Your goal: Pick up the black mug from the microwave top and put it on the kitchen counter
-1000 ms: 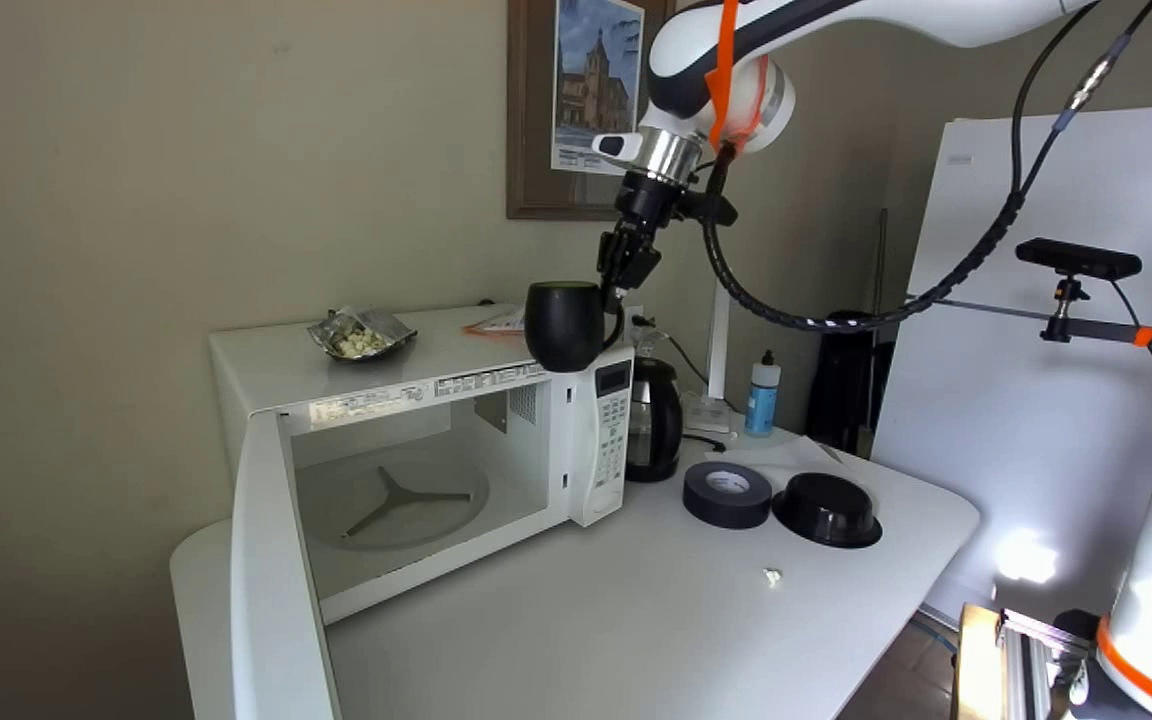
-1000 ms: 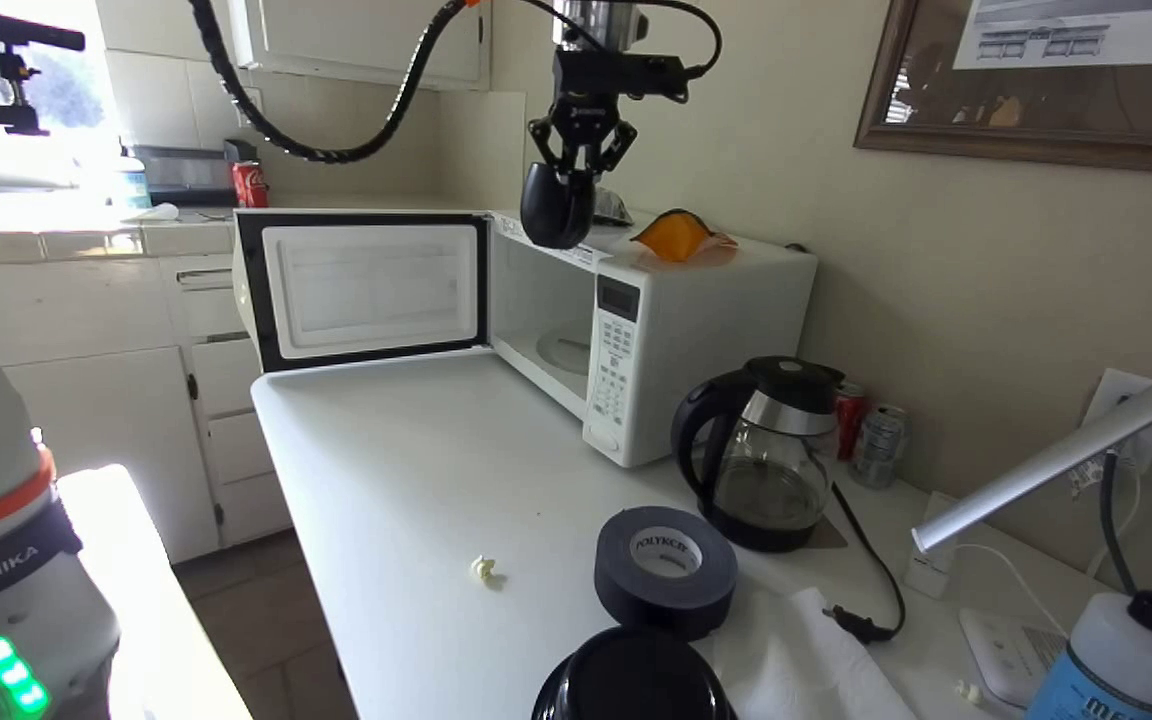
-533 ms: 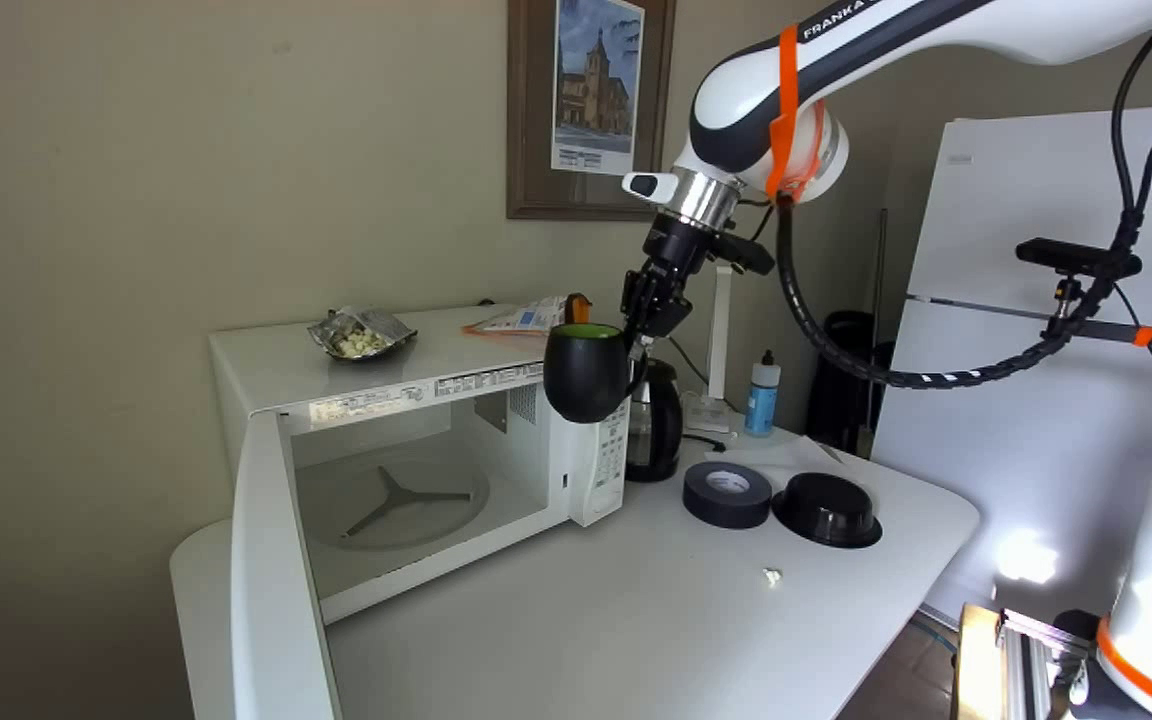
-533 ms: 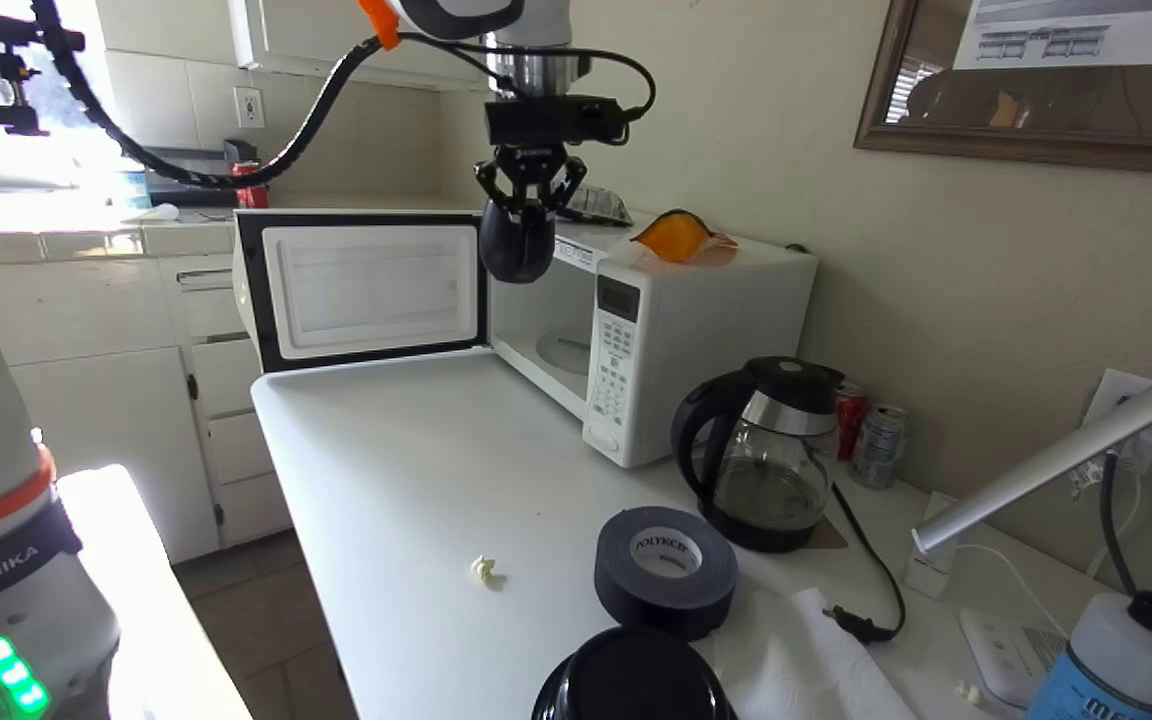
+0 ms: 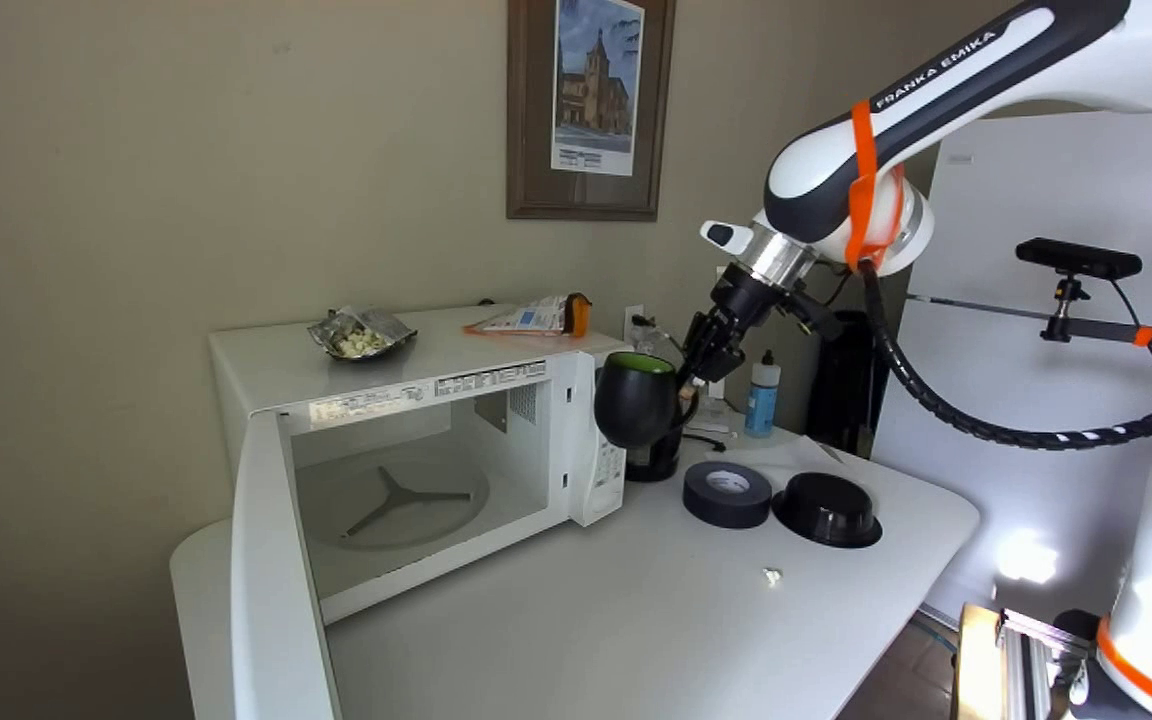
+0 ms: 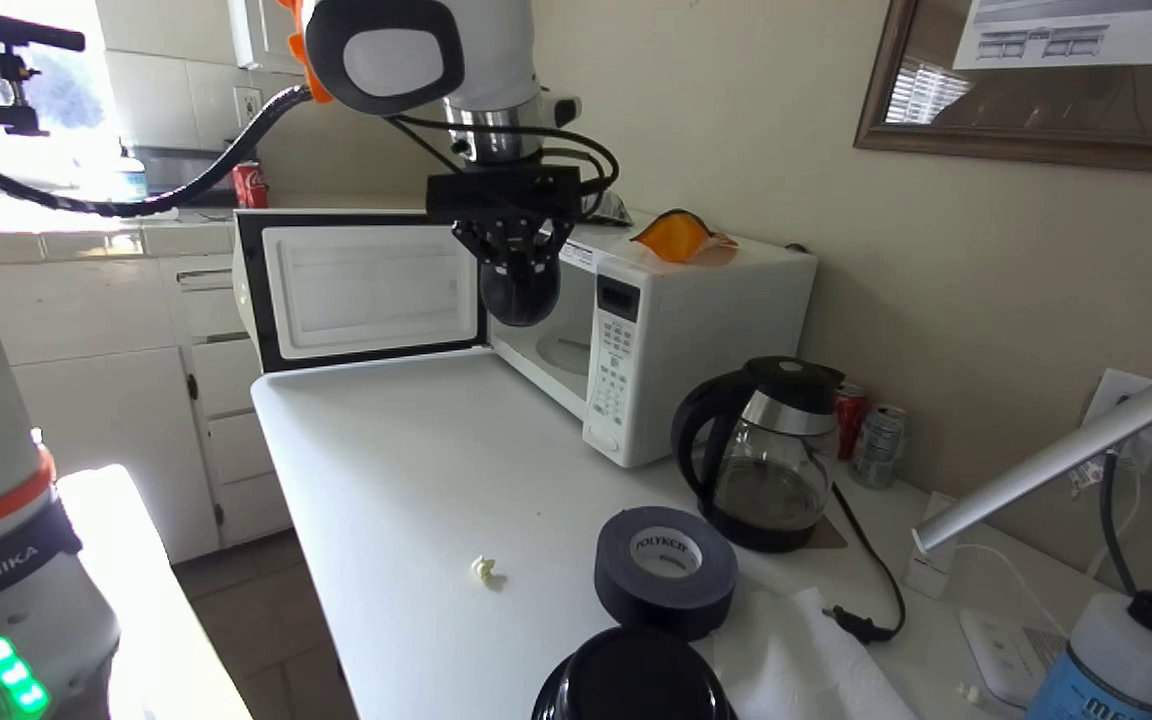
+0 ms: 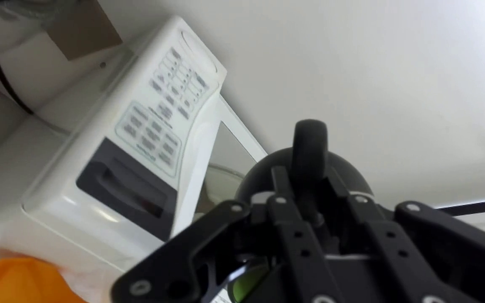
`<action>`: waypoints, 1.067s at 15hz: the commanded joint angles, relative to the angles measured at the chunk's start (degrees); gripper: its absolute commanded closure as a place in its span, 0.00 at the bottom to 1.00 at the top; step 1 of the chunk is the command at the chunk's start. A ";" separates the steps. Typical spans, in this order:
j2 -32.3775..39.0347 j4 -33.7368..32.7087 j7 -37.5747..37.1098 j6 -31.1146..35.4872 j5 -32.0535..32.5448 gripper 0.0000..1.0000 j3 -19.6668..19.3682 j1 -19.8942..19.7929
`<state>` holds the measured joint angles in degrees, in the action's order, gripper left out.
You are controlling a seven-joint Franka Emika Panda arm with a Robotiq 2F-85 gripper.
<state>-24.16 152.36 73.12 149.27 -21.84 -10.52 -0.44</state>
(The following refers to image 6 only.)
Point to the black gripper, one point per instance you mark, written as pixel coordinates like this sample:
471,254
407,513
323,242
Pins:
515,239

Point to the black mug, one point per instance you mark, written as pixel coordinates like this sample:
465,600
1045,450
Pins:
523,301

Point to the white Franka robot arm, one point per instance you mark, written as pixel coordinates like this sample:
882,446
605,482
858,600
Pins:
498,53

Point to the glass microwave turntable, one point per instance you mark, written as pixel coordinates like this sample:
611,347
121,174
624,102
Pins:
563,355

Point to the white microwave door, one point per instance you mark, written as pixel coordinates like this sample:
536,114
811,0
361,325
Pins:
376,285

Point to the white microwave body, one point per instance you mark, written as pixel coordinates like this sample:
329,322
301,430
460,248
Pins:
709,322

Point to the orange object in clear plastic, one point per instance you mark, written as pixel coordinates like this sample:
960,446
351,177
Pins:
679,239

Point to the red container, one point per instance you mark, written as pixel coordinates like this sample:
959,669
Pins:
250,185

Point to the small white scrap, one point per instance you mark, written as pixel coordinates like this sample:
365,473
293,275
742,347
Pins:
485,569

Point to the black glass electric kettle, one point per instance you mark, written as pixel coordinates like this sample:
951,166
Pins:
763,465

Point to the black tape roll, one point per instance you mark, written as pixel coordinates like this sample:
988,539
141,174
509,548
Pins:
662,580

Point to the black countertop appliance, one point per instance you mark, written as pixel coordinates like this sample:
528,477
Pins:
183,166

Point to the red drink can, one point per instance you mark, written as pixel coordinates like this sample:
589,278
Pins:
849,420

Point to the silver drink can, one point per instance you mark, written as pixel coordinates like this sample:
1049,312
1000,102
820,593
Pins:
882,446

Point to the brown framed picture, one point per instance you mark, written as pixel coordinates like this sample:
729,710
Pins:
896,120

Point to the white cabinet with drawers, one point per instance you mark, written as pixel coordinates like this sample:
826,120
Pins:
109,347

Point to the black round lid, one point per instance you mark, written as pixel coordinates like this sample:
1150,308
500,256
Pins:
630,683

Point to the bright window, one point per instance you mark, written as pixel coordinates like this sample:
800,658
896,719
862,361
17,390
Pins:
69,132

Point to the robot mounting table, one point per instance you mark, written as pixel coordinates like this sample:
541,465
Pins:
161,600

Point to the white desk lamp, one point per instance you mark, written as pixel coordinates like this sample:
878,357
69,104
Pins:
1069,452

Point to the white power adapter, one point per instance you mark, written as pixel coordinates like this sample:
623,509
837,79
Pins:
1000,653

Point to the blue bottle with black cap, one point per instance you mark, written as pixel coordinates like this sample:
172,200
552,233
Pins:
1122,663

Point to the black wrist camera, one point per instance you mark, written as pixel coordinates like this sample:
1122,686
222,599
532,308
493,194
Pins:
500,194

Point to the white light switch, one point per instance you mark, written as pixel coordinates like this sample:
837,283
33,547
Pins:
250,108

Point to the white wall cabinet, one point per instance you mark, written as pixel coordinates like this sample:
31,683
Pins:
257,35

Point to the black camera on clamp stand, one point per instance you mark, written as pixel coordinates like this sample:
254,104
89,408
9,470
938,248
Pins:
17,24

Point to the white wall outlet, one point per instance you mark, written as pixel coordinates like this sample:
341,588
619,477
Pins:
1119,402

